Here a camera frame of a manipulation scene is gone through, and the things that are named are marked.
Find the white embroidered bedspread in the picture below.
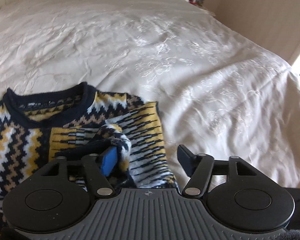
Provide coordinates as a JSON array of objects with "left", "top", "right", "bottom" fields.
[{"left": 0, "top": 0, "right": 300, "bottom": 187}]

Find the navy yellow white knit sweater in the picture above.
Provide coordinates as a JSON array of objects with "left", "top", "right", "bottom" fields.
[{"left": 0, "top": 82, "right": 178, "bottom": 235}]

